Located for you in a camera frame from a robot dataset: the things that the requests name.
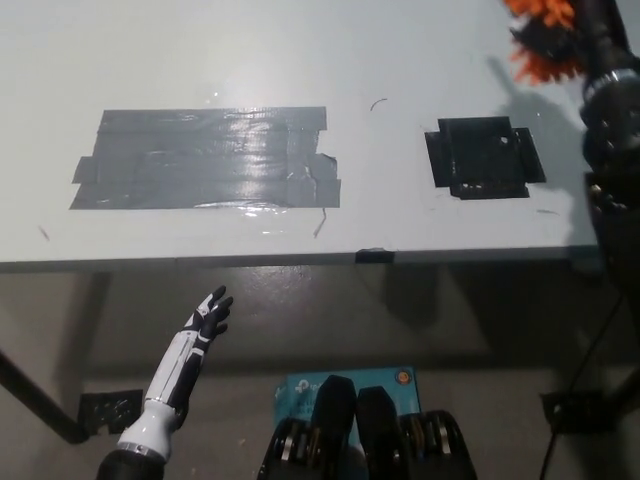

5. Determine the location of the black metal table leg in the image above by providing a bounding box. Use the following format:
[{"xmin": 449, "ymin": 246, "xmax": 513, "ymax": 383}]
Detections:
[
  {"xmin": 605, "ymin": 367, "xmax": 640, "ymax": 434},
  {"xmin": 0, "ymin": 347, "xmax": 89, "ymax": 445}
]

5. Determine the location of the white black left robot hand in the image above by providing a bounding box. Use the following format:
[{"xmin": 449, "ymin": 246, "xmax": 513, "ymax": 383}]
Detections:
[{"xmin": 143, "ymin": 285, "xmax": 235, "ymax": 419}]

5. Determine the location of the large grey tape patch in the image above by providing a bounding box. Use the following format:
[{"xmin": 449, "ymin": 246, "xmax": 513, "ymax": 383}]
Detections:
[{"xmin": 68, "ymin": 105, "xmax": 343, "ymax": 212}]

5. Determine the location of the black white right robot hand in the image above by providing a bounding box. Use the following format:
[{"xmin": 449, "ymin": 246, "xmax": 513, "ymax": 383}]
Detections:
[{"xmin": 508, "ymin": 0, "xmax": 640, "ymax": 97}]

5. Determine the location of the thin black cable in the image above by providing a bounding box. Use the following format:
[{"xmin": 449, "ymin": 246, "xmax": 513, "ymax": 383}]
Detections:
[{"xmin": 541, "ymin": 294, "xmax": 632, "ymax": 480}]

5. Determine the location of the black tape square mark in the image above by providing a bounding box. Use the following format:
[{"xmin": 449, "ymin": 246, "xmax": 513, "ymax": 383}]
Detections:
[{"xmin": 424, "ymin": 115, "xmax": 547, "ymax": 202}]

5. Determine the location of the orange fluffy duster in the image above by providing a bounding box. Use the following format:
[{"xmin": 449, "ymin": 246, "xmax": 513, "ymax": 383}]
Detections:
[{"xmin": 501, "ymin": 0, "xmax": 589, "ymax": 88}]

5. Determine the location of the teal router cardboard box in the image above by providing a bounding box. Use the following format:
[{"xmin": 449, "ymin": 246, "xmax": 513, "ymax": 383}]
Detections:
[{"xmin": 273, "ymin": 366, "xmax": 422, "ymax": 447}]

